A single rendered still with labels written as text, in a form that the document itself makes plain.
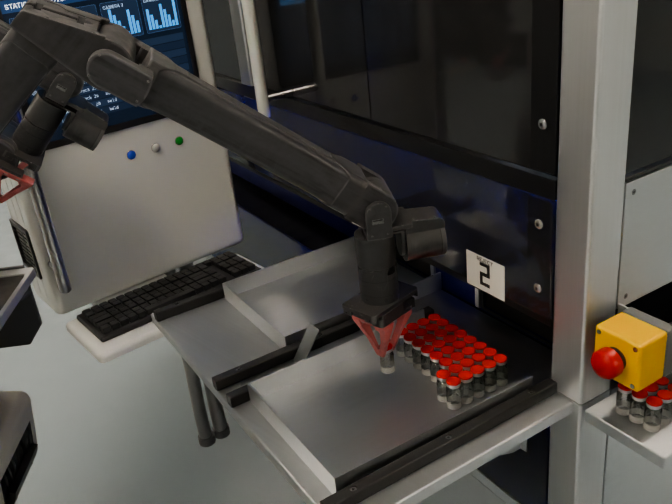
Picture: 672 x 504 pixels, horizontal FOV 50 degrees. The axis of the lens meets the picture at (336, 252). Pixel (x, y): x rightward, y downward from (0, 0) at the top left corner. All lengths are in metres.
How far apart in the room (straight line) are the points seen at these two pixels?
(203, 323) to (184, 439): 1.21
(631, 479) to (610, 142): 0.61
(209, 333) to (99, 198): 0.47
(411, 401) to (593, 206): 0.39
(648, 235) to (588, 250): 0.12
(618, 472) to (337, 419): 0.47
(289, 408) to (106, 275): 0.74
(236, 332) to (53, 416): 1.62
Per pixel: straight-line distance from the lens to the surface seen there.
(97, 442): 2.68
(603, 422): 1.10
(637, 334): 1.01
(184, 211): 1.78
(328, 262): 1.54
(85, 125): 1.37
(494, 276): 1.14
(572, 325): 1.06
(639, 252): 1.08
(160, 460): 2.52
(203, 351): 1.31
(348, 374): 1.18
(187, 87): 0.88
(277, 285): 1.48
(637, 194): 1.03
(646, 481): 1.39
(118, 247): 1.73
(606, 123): 0.94
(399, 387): 1.14
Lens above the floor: 1.56
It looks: 25 degrees down
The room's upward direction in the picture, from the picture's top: 6 degrees counter-clockwise
